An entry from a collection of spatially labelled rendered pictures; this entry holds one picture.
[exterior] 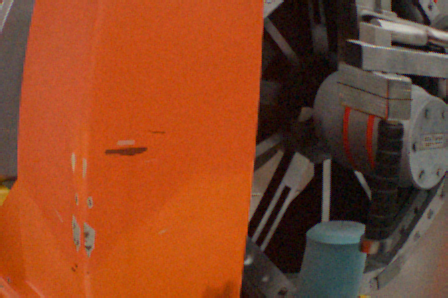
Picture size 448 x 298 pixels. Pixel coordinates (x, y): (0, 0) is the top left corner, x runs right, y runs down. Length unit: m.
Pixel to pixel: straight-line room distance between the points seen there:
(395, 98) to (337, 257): 0.24
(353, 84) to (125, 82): 0.39
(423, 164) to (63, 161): 0.58
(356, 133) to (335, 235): 0.15
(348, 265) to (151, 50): 0.52
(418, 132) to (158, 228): 0.50
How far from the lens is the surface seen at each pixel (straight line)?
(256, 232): 1.37
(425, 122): 1.21
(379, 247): 1.07
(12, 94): 1.26
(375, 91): 1.04
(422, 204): 1.50
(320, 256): 1.18
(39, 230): 0.84
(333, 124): 1.29
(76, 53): 0.74
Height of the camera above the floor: 1.06
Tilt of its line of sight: 12 degrees down
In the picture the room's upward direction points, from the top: 4 degrees clockwise
